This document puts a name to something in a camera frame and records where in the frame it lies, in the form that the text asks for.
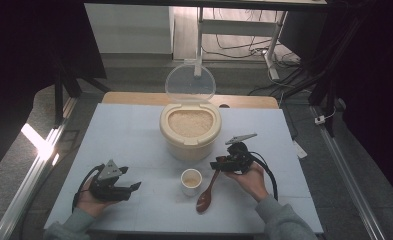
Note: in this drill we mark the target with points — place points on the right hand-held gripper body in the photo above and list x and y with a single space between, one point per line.
240 158

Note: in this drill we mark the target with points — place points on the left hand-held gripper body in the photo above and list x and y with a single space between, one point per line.
106 173

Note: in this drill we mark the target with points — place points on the rice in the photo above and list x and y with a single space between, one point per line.
190 123
191 182

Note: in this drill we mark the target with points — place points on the cream plastic rice container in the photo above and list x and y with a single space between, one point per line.
190 148

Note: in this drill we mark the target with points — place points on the brown wooden spoon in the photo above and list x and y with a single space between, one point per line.
204 200

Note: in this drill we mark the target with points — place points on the white cup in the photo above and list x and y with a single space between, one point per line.
191 190

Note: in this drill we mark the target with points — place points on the person's right hand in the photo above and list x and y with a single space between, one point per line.
252 181

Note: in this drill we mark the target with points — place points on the person's left hand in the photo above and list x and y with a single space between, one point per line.
90 205

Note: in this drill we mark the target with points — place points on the pale blue table mat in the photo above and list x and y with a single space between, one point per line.
124 133

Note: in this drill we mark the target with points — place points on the white paper tag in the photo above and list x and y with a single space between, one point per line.
299 150

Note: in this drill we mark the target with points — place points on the wooden table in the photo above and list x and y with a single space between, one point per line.
134 97

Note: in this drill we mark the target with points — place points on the clear plastic container lid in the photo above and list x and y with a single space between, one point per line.
190 81

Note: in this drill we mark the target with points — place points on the small white connector box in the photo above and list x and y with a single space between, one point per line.
319 119

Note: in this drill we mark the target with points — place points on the black metal stand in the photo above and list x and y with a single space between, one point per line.
327 93
59 96

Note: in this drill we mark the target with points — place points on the white cabinet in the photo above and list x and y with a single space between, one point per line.
130 28

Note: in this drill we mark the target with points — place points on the metal floor rail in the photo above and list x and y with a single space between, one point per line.
27 186
344 173

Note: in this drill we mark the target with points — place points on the white desk frame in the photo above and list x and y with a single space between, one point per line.
237 27

